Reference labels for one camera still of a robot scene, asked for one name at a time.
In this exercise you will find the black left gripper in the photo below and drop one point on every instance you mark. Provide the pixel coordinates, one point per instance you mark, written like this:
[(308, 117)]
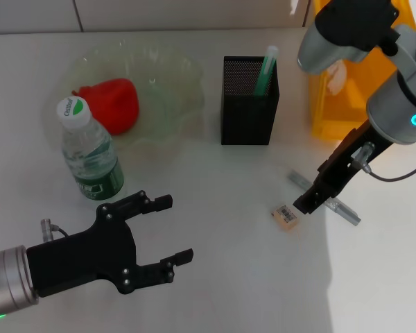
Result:
[(79, 260)]

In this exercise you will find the black mesh pen holder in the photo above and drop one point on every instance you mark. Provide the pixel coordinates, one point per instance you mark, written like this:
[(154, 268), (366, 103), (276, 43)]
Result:
[(249, 118)]

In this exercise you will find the clear green-label water bottle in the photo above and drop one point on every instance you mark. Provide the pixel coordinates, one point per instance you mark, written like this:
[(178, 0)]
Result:
[(90, 163)]

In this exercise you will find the green glass fruit plate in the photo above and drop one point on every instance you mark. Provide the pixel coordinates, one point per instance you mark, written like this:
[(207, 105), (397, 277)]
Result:
[(173, 79)]

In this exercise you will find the red orange fruit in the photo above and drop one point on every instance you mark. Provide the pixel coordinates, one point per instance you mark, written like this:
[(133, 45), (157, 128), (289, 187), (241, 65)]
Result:
[(118, 104)]

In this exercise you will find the beige eraser with barcode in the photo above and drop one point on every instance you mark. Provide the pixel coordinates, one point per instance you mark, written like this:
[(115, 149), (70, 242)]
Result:
[(286, 216)]

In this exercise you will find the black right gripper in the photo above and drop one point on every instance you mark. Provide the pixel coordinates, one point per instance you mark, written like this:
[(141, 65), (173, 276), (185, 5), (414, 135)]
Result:
[(346, 163)]

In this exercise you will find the grey glitter pen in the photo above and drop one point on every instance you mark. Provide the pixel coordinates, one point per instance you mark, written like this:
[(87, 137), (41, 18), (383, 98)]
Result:
[(346, 211)]

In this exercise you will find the green utility knife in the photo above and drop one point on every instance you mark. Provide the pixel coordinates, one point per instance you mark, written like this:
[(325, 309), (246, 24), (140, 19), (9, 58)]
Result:
[(265, 74)]

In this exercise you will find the white paper ball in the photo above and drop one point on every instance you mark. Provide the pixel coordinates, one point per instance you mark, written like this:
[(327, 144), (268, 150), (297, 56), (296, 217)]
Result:
[(337, 78)]

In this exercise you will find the yellow plastic bin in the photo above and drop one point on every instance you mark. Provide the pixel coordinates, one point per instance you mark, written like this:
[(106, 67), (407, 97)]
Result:
[(346, 114)]

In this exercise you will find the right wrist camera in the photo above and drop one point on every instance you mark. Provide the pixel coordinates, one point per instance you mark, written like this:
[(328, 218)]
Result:
[(343, 27)]

